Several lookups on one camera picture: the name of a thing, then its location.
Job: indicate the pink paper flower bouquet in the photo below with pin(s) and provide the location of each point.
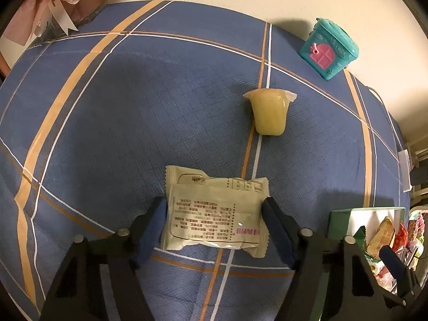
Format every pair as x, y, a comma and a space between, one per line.
31, 18

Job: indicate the dark green snack packet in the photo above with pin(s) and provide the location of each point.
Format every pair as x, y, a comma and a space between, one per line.
360, 237

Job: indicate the blue plaid tablecloth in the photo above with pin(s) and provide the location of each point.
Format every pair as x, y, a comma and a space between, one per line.
90, 121

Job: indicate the beige bread packet with barcode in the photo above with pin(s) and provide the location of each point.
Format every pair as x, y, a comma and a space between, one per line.
384, 236

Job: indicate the black power adapter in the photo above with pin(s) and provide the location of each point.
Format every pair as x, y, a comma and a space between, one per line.
418, 176

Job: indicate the teal toy house box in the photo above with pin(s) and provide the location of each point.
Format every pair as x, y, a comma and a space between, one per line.
328, 49

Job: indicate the white tray with teal rim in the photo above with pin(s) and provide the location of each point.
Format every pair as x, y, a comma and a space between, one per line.
351, 220

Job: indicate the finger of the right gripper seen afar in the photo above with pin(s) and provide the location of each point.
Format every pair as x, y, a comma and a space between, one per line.
406, 280

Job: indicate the white power strip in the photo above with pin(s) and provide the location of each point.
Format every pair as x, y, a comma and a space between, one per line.
405, 169

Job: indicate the cream snack packet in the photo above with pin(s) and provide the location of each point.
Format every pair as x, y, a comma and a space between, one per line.
223, 213

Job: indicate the pink snack packet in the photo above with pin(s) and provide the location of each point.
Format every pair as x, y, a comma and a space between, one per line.
385, 279

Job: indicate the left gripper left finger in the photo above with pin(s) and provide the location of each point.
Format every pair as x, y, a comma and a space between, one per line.
76, 291

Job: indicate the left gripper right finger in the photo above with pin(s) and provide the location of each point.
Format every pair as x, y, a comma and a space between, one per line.
308, 254

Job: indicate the yellow jelly cup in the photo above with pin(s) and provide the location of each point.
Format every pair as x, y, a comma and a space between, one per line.
270, 107

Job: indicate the colourful trinket pile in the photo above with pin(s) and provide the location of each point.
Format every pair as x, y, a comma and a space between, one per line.
416, 235

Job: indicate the red gold-lettered cake packet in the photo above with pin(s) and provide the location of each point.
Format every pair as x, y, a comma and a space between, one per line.
401, 239

